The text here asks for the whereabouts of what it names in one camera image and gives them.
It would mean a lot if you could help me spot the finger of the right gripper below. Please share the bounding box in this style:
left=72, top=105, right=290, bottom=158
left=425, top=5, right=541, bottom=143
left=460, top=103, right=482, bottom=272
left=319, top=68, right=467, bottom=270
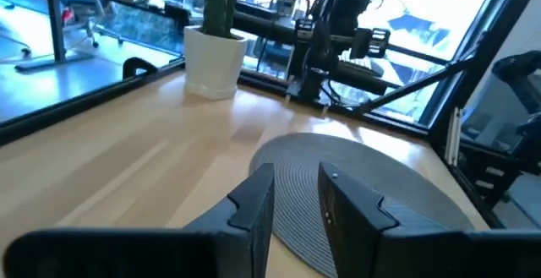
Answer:
left=366, top=27, right=391, bottom=58
left=294, top=18, right=316, bottom=46

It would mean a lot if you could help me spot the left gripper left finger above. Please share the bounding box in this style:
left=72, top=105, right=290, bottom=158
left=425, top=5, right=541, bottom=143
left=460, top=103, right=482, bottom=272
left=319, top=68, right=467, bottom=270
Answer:
left=183, top=163, right=276, bottom=278

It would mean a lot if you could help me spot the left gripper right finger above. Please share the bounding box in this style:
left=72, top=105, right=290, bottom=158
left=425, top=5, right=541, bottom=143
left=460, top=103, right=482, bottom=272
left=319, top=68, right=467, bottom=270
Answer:
left=319, top=162, right=473, bottom=278

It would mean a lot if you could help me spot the large dark round plate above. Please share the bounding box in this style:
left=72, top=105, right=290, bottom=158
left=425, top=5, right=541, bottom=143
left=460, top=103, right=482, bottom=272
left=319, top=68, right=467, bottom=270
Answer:
left=249, top=132, right=474, bottom=278

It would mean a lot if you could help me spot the green cactus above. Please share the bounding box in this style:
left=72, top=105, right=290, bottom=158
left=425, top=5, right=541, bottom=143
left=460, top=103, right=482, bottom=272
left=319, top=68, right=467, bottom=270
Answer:
left=201, top=0, right=243, bottom=41

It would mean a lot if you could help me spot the white plant pot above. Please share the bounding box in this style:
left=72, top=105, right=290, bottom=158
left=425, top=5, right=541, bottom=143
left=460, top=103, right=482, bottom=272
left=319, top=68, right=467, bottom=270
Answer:
left=183, top=25, right=249, bottom=101

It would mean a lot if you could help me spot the black chair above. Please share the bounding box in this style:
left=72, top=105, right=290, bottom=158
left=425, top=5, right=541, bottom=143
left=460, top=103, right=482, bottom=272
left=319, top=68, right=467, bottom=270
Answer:
left=492, top=49, right=541, bottom=165

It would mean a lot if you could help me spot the grey office chair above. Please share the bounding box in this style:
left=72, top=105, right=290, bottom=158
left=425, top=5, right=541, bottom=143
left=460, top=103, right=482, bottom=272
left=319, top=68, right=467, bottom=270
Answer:
left=58, top=0, right=126, bottom=50

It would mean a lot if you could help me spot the black frame hook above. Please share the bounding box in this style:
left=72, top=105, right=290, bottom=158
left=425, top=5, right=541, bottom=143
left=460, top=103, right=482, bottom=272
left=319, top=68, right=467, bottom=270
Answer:
left=122, top=57, right=160, bottom=80

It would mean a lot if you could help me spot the black aluminium table frame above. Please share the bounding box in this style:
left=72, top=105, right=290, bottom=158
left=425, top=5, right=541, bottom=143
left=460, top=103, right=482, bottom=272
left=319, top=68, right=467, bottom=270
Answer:
left=0, top=0, right=541, bottom=228

